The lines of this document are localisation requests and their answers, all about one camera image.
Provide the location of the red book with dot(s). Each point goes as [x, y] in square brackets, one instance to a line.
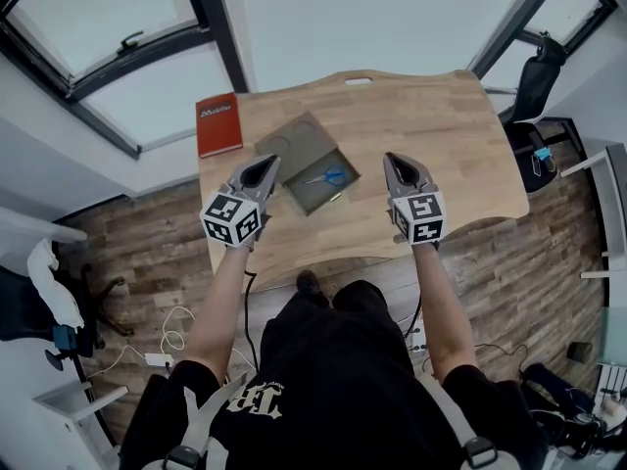
[219, 125]

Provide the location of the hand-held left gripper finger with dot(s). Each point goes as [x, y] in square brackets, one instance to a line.
[272, 179]
[255, 163]

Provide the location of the grey-brown cardboard box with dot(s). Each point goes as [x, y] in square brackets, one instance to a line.
[299, 140]

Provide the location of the person's black printed shirt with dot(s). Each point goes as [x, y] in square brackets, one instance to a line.
[343, 385]

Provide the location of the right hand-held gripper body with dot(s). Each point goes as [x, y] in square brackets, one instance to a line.
[421, 216]

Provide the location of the black bag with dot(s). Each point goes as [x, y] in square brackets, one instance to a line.
[558, 404]

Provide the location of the glass table top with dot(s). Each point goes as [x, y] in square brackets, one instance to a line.
[614, 336]

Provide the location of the black mesh office chair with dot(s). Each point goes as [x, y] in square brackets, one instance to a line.
[534, 96]

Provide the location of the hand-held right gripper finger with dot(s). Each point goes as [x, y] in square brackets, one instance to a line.
[391, 174]
[416, 170]

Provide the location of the person's left forearm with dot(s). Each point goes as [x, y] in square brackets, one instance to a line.
[220, 306]

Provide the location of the person's black shoe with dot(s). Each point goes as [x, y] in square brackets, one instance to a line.
[311, 287]

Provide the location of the person's right forearm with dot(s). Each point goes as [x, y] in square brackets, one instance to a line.
[441, 306]

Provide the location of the person's black trousers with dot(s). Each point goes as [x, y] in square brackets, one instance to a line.
[360, 294]

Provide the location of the white shelf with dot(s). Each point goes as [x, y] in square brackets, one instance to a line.
[73, 402]

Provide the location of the white desk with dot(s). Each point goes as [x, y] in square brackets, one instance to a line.
[34, 225]

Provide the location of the white power strip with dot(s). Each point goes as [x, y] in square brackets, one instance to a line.
[417, 338]

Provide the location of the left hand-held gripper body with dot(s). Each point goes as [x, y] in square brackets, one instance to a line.
[230, 218]

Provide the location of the white table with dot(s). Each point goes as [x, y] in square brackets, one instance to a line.
[605, 199]

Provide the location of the blue clip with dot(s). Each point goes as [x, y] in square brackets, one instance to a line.
[542, 154]

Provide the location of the black swivel chair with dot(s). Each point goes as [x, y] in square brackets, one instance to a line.
[29, 311]

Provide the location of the white power adapter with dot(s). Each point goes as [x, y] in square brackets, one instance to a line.
[159, 359]

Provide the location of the white cloth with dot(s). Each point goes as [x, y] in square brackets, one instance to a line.
[51, 287]

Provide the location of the small dark box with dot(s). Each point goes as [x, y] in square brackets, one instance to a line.
[581, 350]

